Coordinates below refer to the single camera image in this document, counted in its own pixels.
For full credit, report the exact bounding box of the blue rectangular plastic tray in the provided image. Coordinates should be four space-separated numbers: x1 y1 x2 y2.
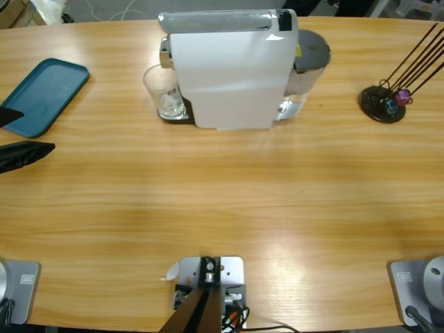
0 58 90 139

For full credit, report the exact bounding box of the grey coffee machine lever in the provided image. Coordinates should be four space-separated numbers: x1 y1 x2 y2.
157 9 274 34

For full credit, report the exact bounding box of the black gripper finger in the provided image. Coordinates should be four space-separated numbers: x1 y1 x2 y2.
0 106 26 129
0 140 56 175

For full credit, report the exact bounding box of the clear water tank black lid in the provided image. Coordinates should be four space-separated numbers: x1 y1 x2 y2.
277 29 332 122

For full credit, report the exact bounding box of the white block with dark post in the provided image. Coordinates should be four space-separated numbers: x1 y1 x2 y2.
161 255 248 333

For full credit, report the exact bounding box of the white plastic bag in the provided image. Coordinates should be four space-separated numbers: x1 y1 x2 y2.
29 0 69 26

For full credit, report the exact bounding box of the white paper tab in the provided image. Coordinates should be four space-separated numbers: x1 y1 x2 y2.
159 262 180 282

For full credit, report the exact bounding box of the thin black cable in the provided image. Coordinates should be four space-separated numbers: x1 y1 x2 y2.
242 324 300 333

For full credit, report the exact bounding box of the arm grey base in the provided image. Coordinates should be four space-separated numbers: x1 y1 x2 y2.
387 255 444 327
0 260 42 325

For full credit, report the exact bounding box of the clear drinking glass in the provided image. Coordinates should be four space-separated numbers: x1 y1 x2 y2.
142 64 186 121

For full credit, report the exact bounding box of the white floor cable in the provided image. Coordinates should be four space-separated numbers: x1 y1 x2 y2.
86 0 164 22

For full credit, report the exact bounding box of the white capsule coffee machine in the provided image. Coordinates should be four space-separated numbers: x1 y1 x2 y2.
157 8 332 132

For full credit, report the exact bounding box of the orange and black cable bunch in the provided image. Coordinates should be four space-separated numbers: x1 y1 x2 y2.
221 305 250 330

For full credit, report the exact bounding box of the white plastic stool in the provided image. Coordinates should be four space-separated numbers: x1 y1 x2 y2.
370 0 444 18

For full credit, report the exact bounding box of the black capsule holder with rods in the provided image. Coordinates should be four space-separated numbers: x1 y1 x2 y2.
359 23 444 123

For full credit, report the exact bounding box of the black base cable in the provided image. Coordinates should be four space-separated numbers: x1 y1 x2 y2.
0 298 16 325
404 305 435 333

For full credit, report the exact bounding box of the brown cardboard box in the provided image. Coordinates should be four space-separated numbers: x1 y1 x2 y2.
0 0 31 29

